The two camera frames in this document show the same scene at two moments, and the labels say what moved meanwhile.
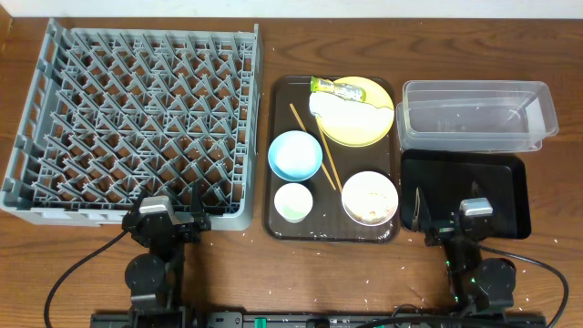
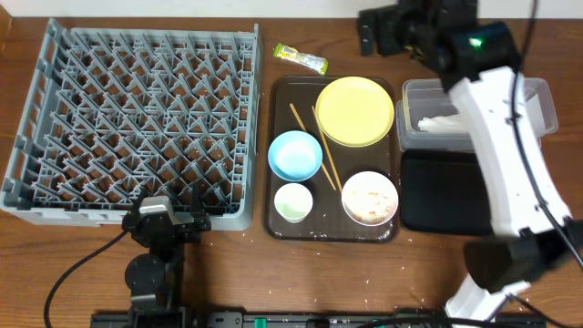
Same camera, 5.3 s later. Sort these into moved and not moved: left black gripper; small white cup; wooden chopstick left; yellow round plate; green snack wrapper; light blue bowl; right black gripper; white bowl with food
Moved: right black gripper; green snack wrapper
Not moved: white bowl with food; small white cup; light blue bowl; left black gripper; yellow round plate; wooden chopstick left
